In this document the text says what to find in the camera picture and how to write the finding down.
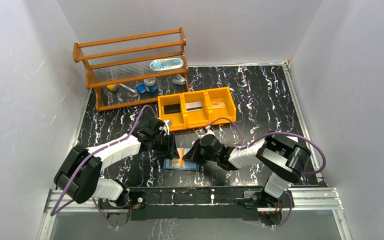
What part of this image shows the orange card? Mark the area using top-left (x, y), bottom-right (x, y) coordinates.
top-left (171, 148), bottom-right (185, 168)

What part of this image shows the grey striped card in bin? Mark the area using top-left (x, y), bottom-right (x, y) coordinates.
top-left (185, 101), bottom-right (203, 112)

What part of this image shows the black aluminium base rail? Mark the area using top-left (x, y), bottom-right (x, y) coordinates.
top-left (44, 187), bottom-right (345, 229)

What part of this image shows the small blue box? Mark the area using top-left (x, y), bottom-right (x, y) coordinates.
top-left (135, 84), bottom-right (147, 94)

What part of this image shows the black card in bin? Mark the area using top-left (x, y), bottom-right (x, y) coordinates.
top-left (163, 103), bottom-right (182, 115)

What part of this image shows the white blue round tin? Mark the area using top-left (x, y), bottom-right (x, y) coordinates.
top-left (143, 77), bottom-right (159, 93)

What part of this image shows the white stapler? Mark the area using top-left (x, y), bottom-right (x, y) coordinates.
top-left (172, 74), bottom-right (186, 86)

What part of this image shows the right yellow plastic bin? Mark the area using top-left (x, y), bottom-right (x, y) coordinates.
top-left (206, 87), bottom-right (237, 123)

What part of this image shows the beige card in bin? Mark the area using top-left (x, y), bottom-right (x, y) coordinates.
top-left (211, 101), bottom-right (226, 109)

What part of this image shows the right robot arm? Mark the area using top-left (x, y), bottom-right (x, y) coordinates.
top-left (182, 132), bottom-right (311, 200)

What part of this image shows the white red marker pen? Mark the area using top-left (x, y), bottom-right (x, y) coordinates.
top-left (118, 83), bottom-right (137, 94)

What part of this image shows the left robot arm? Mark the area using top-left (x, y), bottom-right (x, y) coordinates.
top-left (53, 117), bottom-right (179, 208)

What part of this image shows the blue white oval package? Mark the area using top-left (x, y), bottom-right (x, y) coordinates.
top-left (149, 57), bottom-right (184, 72)

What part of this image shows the wooden shelf rack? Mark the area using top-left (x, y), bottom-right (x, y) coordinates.
top-left (72, 27), bottom-right (190, 112)

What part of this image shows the left yellow plastic bin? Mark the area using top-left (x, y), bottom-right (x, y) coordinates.
top-left (157, 93), bottom-right (187, 132)

